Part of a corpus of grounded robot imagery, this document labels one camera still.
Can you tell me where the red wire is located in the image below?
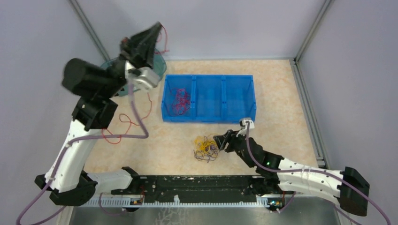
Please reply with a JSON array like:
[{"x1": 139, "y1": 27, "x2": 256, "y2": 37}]
[
  {"x1": 101, "y1": 24, "x2": 170, "y2": 145},
  {"x1": 169, "y1": 87, "x2": 192, "y2": 117}
]

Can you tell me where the white slotted cable duct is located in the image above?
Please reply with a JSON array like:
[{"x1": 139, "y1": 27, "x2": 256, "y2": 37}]
[{"x1": 82, "y1": 195, "x2": 270, "y2": 208}]

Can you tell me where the blue three-compartment plastic bin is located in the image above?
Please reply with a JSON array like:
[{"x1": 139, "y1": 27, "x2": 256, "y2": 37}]
[{"x1": 161, "y1": 75, "x2": 257, "y2": 123}]

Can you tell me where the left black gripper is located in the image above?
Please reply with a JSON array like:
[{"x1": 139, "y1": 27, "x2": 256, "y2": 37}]
[{"x1": 99, "y1": 20, "x2": 162, "y2": 98}]

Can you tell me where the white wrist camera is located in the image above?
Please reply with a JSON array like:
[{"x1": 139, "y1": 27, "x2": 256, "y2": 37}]
[
  {"x1": 236, "y1": 118, "x2": 255, "y2": 137},
  {"x1": 124, "y1": 61, "x2": 161, "y2": 92}
]

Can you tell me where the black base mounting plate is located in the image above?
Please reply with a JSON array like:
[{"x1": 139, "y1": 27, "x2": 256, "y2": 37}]
[{"x1": 130, "y1": 174, "x2": 296, "y2": 204}]

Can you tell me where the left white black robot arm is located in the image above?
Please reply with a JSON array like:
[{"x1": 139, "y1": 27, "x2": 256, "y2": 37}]
[{"x1": 35, "y1": 22, "x2": 163, "y2": 206}]

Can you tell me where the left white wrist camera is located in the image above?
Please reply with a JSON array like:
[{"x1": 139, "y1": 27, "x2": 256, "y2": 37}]
[{"x1": 124, "y1": 61, "x2": 161, "y2": 92}]

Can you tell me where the aluminium frame rail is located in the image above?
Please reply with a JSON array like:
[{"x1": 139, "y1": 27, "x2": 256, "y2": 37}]
[{"x1": 64, "y1": 175, "x2": 346, "y2": 198}]

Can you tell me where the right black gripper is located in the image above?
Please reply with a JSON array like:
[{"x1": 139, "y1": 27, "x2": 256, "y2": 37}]
[{"x1": 214, "y1": 128, "x2": 254, "y2": 168}]

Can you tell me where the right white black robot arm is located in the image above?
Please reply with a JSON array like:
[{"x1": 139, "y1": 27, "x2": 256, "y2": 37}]
[{"x1": 213, "y1": 130, "x2": 370, "y2": 217}]

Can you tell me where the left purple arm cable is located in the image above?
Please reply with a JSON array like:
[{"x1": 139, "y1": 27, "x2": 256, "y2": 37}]
[{"x1": 15, "y1": 83, "x2": 150, "y2": 225}]

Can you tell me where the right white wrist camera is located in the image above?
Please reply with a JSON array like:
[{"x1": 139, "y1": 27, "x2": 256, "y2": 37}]
[{"x1": 236, "y1": 118, "x2": 255, "y2": 137}]

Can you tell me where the colourful wire bundle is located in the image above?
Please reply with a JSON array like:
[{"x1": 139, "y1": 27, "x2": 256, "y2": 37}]
[{"x1": 192, "y1": 134, "x2": 222, "y2": 164}]

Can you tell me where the teal transparent plastic tub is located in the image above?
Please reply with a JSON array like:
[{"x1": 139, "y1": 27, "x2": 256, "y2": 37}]
[{"x1": 100, "y1": 49, "x2": 167, "y2": 96}]

